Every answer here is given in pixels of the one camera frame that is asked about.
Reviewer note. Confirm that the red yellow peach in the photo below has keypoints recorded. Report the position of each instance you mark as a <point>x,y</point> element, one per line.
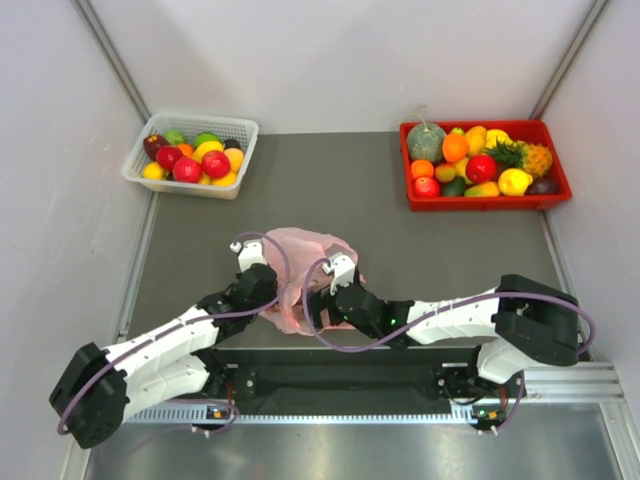
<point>445,173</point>

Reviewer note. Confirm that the red apple in basket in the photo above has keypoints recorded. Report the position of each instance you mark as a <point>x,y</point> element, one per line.
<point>216,164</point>

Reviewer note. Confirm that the dark red fruit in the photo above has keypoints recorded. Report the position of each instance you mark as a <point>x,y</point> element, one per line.
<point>152,143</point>

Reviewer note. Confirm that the dark passion fruit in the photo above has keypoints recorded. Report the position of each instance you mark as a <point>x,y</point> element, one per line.
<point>543,186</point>

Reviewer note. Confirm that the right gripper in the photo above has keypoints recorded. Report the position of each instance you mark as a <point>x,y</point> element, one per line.
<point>320,301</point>

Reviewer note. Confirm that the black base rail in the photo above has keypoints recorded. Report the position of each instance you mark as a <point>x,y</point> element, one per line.
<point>314,381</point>

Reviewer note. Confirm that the yellow mango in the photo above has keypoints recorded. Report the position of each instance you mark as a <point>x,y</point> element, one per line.
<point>476,138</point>

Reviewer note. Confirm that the green lime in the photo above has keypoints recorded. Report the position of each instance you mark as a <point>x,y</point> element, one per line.
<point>204,137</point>

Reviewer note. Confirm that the pineapple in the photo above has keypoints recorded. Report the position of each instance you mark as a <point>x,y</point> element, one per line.
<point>534,159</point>

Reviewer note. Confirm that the white plastic basket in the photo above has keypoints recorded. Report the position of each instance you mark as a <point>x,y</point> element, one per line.
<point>238,139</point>

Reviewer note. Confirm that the red pomegranate in crate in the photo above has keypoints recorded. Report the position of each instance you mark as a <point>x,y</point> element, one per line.
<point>426,187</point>

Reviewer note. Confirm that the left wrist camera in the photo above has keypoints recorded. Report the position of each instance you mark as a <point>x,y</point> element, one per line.
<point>248,253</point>

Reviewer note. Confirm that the mango in crate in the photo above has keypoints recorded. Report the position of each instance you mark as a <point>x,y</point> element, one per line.
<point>484,190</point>

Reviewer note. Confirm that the red apple in crate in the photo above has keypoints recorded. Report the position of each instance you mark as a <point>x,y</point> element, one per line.
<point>481,168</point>

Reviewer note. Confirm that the avocado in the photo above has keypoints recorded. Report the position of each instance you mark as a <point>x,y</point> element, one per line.
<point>455,188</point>

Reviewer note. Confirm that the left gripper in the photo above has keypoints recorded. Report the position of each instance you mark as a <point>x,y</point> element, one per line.
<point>272,295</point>

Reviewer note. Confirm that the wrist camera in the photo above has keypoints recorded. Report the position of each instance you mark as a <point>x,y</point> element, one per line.
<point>248,253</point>
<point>342,271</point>

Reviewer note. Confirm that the yellow lemon in basket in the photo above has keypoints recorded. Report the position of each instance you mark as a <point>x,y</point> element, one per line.
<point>153,171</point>

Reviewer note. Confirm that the green melon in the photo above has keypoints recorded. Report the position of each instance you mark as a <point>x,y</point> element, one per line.
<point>424,142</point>

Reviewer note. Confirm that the red apple basket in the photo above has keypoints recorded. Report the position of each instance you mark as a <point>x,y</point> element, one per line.
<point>167,156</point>
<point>187,170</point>

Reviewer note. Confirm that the pink plastic bag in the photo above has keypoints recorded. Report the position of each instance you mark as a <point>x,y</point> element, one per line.
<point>302,248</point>

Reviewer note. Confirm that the red apple left basket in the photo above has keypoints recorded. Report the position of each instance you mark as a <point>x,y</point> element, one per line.
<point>167,156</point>

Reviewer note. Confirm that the yellow lemon in crate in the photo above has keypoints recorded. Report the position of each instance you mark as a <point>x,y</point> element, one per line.
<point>514,182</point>

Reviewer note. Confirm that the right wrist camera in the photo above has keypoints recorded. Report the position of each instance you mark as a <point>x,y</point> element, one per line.
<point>342,271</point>

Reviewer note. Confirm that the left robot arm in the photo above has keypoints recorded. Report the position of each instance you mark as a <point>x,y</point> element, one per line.
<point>101,388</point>

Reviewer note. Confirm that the orange in crate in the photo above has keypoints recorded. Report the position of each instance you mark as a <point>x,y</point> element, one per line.
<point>421,168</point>

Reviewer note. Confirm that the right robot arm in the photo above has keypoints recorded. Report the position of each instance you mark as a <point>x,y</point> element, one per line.
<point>521,323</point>

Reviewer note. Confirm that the banana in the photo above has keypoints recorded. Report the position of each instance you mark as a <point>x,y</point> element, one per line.
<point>497,136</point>

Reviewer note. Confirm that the red apple front basket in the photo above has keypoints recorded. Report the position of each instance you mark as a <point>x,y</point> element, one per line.
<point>187,170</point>

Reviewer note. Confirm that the orange fruit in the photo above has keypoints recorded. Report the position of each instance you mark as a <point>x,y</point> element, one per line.
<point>454,147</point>

